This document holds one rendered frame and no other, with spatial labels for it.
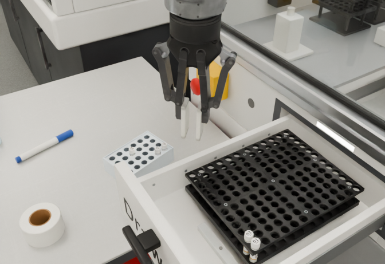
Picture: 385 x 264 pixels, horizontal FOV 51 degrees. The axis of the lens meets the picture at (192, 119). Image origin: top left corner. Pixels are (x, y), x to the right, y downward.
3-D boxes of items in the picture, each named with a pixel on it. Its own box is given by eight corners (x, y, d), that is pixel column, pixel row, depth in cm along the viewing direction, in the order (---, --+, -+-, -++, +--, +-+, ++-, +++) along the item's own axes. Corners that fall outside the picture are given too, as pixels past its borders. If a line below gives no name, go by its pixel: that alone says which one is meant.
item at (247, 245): (252, 256, 54) (252, 253, 54) (184, 176, 66) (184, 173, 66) (263, 249, 55) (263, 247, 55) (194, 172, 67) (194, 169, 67)
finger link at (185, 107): (185, 107, 67) (180, 106, 67) (184, 138, 72) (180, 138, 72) (189, 97, 70) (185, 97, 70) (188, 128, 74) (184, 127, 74)
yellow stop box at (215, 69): (209, 105, 91) (211, 78, 87) (193, 90, 96) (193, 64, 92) (228, 99, 93) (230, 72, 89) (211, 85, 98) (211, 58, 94)
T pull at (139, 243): (145, 273, 52) (145, 267, 51) (121, 232, 57) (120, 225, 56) (170, 260, 53) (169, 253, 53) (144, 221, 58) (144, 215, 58)
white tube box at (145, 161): (130, 190, 81) (128, 177, 79) (105, 170, 86) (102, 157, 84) (173, 160, 89) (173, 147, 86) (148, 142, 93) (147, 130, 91)
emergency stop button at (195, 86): (197, 99, 90) (197, 84, 88) (188, 91, 93) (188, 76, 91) (208, 95, 92) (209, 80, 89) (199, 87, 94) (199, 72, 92)
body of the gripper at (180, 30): (159, 16, 56) (161, 73, 61) (220, 23, 54) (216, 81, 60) (173, -5, 61) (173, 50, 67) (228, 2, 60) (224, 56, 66)
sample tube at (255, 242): (259, 261, 57) (262, 241, 54) (252, 266, 56) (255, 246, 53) (253, 255, 58) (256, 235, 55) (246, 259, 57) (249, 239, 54)
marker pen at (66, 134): (18, 165, 87) (16, 159, 86) (15, 161, 88) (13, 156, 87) (74, 136, 95) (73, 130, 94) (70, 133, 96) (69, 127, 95)
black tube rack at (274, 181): (248, 280, 58) (252, 253, 54) (185, 200, 70) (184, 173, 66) (354, 215, 67) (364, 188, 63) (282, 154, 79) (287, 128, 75)
